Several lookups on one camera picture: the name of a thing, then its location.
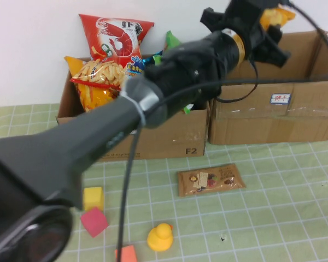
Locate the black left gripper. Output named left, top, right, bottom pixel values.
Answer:
left=201, top=8, right=292, bottom=68

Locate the yellow cracker pack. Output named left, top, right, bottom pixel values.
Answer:
left=259, top=7, right=296, bottom=31

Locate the brown printed biscuit pack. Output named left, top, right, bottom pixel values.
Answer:
left=177, top=163, right=247, bottom=198

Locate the yellow rubber duck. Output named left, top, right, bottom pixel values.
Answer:
left=147, top=222, right=173, bottom=252

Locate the green snack bag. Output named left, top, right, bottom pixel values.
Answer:
left=163, top=30, right=194, bottom=115

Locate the blue foil snack bag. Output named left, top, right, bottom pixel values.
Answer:
left=142, top=50, right=165, bottom=67

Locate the white label on plain box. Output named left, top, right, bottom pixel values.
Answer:
left=270, top=93, right=292, bottom=104

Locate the large plain cardboard box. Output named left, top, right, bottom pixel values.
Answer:
left=207, top=28, right=328, bottom=146

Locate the cardboard box printed F2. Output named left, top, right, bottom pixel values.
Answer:
left=56, top=50, right=210, bottom=162

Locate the red shrimp chips bag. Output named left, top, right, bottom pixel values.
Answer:
left=70, top=14, right=155, bottom=92

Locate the white zip tie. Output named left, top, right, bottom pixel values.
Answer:
left=119, top=91, right=147, bottom=127

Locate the yellow glossy chips bag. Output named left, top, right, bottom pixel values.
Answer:
left=97, top=88, right=121, bottom=106

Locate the yellow fries chips bag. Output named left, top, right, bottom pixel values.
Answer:
left=64, top=56, right=118, bottom=113

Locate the yellow foam cube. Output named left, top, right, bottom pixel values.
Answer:
left=83, top=187, right=104, bottom=211

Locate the pink foam cube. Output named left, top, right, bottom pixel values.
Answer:
left=80, top=206, right=110, bottom=238

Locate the orange foam block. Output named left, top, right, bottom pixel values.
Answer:
left=114, top=245, right=138, bottom=262

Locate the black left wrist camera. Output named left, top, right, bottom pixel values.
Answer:
left=224, top=0, right=266, bottom=37

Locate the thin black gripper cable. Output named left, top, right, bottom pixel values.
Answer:
left=214, top=58, right=260, bottom=104

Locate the thick black camera cable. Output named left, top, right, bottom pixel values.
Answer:
left=116, top=0, right=328, bottom=262

